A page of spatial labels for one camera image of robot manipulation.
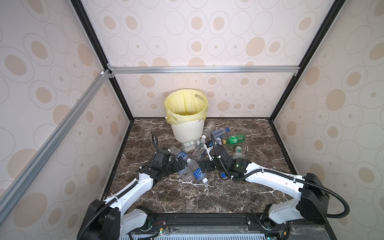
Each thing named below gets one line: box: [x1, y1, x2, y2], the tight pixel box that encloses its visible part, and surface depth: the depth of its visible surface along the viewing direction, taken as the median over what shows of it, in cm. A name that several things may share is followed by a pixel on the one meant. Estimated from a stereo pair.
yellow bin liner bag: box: [164, 89, 209, 125], surface depth 99 cm
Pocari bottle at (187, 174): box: [178, 166, 195, 182], surface depth 88 cm
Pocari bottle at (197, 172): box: [186, 158, 209, 184], surface depth 87 cm
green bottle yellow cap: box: [222, 134, 246, 145], surface depth 107 cm
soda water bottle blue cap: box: [210, 127, 231, 139], surface depth 107 cm
